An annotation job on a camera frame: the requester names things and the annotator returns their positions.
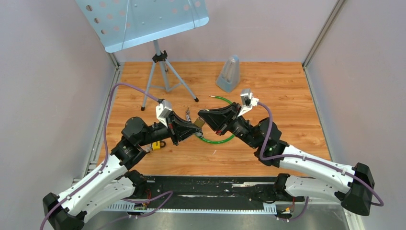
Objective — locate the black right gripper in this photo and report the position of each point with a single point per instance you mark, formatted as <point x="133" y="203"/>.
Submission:
<point x="219" y="120"/>

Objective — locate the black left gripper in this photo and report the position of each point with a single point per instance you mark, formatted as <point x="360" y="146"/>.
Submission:
<point x="180" y="129"/>

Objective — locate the cable lock keys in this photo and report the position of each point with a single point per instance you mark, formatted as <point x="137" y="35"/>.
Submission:
<point x="187" y="114"/>

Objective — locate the yellow padlock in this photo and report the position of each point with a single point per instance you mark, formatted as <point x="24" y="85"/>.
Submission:
<point x="158" y="145"/>

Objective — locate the small brass padlock with keys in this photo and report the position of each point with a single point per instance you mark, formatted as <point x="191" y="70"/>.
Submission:
<point x="200" y="123"/>

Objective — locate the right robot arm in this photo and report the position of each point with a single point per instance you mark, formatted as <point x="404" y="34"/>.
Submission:
<point x="350" y="186"/>

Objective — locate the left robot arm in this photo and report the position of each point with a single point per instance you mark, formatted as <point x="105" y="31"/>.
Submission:
<point x="114" y="179"/>

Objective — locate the blue translucent metronome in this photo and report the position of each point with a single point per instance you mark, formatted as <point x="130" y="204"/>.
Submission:
<point x="229" y="77"/>

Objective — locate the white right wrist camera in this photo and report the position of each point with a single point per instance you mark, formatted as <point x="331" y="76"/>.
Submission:
<point x="248" y="101"/>

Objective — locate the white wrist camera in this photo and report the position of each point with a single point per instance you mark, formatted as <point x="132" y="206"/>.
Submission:
<point x="163" y="109"/>
<point x="248" y="101"/>

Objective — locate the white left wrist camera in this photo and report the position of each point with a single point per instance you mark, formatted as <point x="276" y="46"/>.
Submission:
<point x="163" y="109"/>

